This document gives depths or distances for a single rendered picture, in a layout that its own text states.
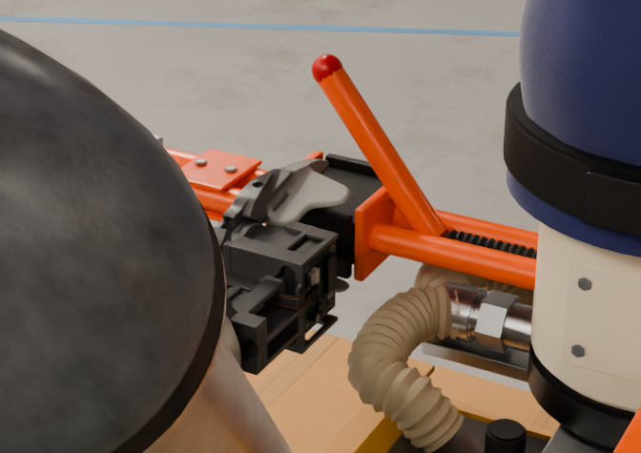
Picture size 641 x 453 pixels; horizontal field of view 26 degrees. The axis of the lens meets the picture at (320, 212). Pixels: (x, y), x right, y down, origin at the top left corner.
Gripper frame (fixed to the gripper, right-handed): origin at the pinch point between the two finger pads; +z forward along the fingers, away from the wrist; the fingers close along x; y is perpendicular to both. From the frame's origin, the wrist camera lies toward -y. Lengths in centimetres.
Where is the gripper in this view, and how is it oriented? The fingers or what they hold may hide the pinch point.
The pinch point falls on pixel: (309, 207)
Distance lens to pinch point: 107.3
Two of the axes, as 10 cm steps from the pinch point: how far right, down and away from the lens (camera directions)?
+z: 4.8, -3.9, 7.8
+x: 0.0, -8.9, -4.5
